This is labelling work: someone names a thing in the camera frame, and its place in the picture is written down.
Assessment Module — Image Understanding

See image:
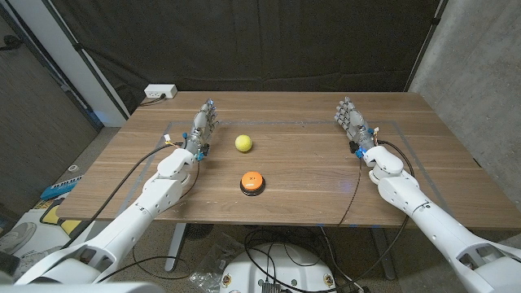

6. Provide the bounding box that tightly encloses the yellow and black mat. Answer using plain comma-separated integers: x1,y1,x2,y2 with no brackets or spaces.
32,197,82,237

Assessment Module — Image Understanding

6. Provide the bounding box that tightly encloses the orange push button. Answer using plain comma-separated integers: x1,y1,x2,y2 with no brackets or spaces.
239,171,267,197

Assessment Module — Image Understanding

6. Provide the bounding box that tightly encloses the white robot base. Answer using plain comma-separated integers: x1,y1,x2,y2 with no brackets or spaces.
219,243,338,293

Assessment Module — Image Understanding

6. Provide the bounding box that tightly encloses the clear plastic bag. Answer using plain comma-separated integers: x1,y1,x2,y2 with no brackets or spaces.
189,232,246,292

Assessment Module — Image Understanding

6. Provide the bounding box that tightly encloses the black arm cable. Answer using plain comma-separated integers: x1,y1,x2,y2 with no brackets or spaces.
335,140,415,282
60,142,189,250

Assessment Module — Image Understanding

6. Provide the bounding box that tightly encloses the black backdrop stand pole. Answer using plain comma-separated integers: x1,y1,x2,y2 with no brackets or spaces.
403,0,449,93

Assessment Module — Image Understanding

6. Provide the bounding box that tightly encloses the grey table leg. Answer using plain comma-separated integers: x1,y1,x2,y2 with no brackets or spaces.
370,227,396,281

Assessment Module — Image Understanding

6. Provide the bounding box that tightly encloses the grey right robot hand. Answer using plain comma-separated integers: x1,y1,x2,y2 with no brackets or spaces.
334,96,380,159

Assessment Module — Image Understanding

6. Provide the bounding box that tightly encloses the white power strip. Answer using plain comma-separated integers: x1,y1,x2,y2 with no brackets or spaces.
143,83,178,100

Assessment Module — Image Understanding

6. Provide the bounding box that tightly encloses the black backdrop curtain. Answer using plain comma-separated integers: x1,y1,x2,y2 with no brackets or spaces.
50,0,443,115

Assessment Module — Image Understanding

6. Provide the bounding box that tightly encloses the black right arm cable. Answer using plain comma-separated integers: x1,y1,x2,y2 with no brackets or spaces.
335,140,415,282

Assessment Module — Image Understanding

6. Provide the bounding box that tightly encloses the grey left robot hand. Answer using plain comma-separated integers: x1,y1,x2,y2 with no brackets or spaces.
184,98,220,162

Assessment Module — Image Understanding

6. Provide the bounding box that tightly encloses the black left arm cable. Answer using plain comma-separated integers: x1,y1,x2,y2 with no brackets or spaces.
60,142,189,250

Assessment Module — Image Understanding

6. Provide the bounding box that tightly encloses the white table leg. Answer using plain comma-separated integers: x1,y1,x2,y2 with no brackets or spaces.
164,222,188,273

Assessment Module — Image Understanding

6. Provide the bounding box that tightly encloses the yellow ball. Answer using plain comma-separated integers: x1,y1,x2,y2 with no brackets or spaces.
234,134,253,154

